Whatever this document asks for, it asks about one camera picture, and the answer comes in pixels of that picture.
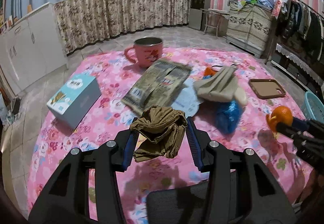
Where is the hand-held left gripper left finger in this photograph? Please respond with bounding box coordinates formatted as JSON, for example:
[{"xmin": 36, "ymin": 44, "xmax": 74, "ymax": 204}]
[{"xmin": 28, "ymin": 123, "xmax": 140, "ymax": 224}]

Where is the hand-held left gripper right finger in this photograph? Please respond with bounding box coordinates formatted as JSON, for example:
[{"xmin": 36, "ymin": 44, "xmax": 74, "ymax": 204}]
[{"xmin": 186, "ymin": 118, "xmax": 298, "ymax": 224}]

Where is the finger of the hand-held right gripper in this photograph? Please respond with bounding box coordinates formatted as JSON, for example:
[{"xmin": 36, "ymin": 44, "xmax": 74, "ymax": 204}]
[
  {"xmin": 292, "ymin": 135, "xmax": 324, "ymax": 167},
  {"xmin": 276, "ymin": 119, "xmax": 324, "ymax": 137}
]

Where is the orange mandarin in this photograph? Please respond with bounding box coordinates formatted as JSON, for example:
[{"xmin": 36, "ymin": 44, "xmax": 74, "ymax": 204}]
[{"xmin": 266, "ymin": 106, "xmax": 294, "ymax": 133}]

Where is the teal plastic basket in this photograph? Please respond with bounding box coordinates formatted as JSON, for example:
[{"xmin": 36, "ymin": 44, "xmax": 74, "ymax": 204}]
[{"xmin": 302, "ymin": 91, "xmax": 324, "ymax": 128}]

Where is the brown cloth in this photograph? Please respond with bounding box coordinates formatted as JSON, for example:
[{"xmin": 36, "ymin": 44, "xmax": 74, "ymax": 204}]
[{"xmin": 130, "ymin": 106, "xmax": 188, "ymax": 163}]

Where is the blue plastic bag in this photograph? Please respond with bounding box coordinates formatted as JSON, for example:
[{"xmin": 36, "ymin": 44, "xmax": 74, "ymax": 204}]
[{"xmin": 215, "ymin": 100, "xmax": 243, "ymax": 135}]

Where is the beige cloth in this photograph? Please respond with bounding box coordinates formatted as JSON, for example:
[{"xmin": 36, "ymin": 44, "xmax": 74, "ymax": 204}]
[{"xmin": 194, "ymin": 65, "xmax": 248, "ymax": 107}]

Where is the silver foil snack packet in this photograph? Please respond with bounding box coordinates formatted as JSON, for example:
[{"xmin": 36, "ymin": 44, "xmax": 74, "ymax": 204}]
[{"xmin": 121, "ymin": 58, "xmax": 192, "ymax": 117}]

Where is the white paper doily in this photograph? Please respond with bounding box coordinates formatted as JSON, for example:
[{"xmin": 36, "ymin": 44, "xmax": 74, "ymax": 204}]
[{"xmin": 172, "ymin": 80, "xmax": 203, "ymax": 117}]

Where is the brown phone case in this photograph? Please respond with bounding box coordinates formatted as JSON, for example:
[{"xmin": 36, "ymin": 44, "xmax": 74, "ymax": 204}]
[{"xmin": 248, "ymin": 78, "xmax": 286, "ymax": 99}]

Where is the white lace cloth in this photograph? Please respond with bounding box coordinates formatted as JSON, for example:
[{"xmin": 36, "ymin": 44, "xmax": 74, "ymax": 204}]
[{"xmin": 276, "ymin": 44, "xmax": 324, "ymax": 85}]

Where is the light blue cardboard box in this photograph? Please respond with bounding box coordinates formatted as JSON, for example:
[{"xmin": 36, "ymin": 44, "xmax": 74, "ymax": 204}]
[{"xmin": 46, "ymin": 73, "xmax": 102, "ymax": 130}]

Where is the orange bottle cap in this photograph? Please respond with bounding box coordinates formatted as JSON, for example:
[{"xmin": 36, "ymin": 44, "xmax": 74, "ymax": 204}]
[{"xmin": 204, "ymin": 67, "xmax": 217, "ymax": 80}]

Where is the pink floral tablecloth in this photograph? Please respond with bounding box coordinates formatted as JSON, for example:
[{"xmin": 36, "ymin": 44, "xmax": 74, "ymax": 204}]
[{"xmin": 27, "ymin": 47, "xmax": 317, "ymax": 224}]

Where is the pink cartoon mug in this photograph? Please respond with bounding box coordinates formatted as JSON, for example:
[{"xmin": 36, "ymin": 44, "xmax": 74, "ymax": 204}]
[{"xmin": 124, "ymin": 37, "xmax": 164, "ymax": 69}]

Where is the cabinet under patterned cloth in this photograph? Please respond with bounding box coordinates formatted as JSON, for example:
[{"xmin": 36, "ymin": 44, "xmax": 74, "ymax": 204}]
[{"xmin": 226, "ymin": 0, "xmax": 275, "ymax": 59}]

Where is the grey water dispenser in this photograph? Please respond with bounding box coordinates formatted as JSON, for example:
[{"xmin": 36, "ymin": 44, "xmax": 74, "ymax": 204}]
[{"xmin": 189, "ymin": 0, "xmax": 212, "ymax": 31}]

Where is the small folding table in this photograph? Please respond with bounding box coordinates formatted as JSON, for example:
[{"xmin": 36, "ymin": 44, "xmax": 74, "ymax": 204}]
[{"xmin": 201, "ymin": 8, "xmax": 229, "ymax": 38}]

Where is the blue curtain with floral hem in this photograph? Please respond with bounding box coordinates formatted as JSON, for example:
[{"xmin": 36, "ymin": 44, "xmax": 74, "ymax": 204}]
[{"xmin": 4, "ymin": 0, "xmax": 195, "ymax": 55}]

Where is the white cabinet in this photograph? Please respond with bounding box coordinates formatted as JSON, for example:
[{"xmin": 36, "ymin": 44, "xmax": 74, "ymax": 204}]
[{"xmin": 0, "ymin": 3, "xmax": 69, "ymax": 98}]

